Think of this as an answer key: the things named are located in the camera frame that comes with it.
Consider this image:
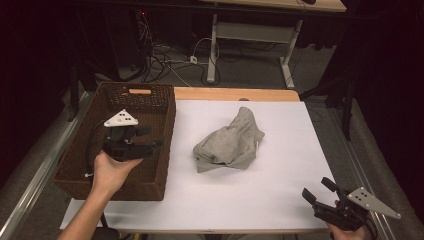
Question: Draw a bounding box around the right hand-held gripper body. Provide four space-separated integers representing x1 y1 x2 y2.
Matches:
314 186 402 232

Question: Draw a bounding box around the person's left hand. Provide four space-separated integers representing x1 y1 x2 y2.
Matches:
91 151 144 200

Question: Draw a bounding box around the white table cover sheet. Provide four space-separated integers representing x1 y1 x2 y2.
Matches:
59 99 338 231

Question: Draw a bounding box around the tangle of floor cables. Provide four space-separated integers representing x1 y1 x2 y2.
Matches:
133 9 244 88

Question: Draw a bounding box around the person's right hand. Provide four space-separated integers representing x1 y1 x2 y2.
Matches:
328 221 372 240

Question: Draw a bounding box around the brown woven basket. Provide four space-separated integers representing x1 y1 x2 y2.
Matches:
52 81 177 202

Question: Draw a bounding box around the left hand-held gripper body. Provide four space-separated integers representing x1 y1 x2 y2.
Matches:
102 109 157 163

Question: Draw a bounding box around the black stand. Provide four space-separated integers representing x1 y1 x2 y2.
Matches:
67 64 98 123

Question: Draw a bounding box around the desk with white frame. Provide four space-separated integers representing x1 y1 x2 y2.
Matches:
199 0 348 90

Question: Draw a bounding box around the grey knit garment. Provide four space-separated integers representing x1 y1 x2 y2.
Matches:
192 106 266 174

